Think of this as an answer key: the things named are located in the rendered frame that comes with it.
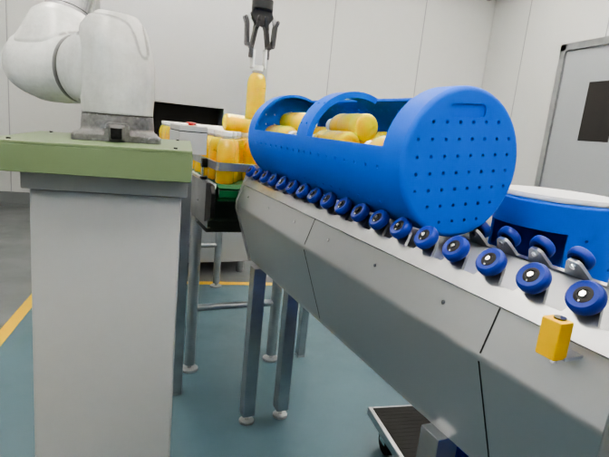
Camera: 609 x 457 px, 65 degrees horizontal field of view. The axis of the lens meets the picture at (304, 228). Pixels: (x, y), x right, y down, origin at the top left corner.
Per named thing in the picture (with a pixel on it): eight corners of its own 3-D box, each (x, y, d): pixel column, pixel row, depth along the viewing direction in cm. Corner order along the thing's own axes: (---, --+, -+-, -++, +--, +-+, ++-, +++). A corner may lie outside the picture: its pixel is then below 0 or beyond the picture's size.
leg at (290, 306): (275, 421, 187) (290, 267, 174) (270, 413, 192) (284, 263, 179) (289, 418, 189) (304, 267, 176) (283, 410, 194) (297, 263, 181)
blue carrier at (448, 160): (395, 244, 87) (406, 82, 80) (247, 179, 164) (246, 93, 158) (509, 230, 99) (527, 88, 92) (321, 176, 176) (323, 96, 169)
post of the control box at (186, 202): (171, 395, 197) (182, 151, 176) (169, 391, 200) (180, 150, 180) (181, 394, 198) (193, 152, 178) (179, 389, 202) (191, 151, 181)
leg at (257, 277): (241, 427, 181) (253, 269, 168) (236, 418, 186) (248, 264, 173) (256, 424, 183) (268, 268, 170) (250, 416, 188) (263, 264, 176)
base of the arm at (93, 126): (67, 140, 95) (66, 111, 94) (79, 134, 116) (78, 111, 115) (162, 146, 102) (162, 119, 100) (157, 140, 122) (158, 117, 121)
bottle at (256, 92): (240, 120, 175) (244, 66, 171) (250, 120, 181) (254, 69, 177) (256, 121, 172) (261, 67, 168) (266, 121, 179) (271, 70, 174)
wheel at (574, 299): (611, 284, 55) (617, 294, 56) (575, 272, 59) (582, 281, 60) (589, 315, 55) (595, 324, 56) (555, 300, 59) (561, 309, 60)
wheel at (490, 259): (508, 249, 68) (515, 257, 69) (485, 242, 72) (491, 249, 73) (489, 274, 68) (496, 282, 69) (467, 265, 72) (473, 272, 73)
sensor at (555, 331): (554, 364, 54) (563, 323, 53) (533, 352, 56) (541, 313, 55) (598, 355, 57) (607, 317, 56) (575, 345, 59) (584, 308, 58)
